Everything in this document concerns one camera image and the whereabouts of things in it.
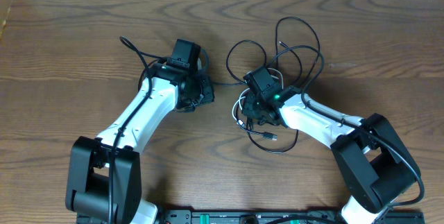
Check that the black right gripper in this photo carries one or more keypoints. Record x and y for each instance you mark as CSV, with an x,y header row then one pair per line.
x,y
247,109

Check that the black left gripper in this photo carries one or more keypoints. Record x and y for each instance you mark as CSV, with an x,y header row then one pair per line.
x,y
209,96

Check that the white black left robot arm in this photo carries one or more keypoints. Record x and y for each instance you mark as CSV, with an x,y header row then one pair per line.
x,y
104,183

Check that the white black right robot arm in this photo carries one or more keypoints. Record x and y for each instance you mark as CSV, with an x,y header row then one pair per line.
x,y
375,164

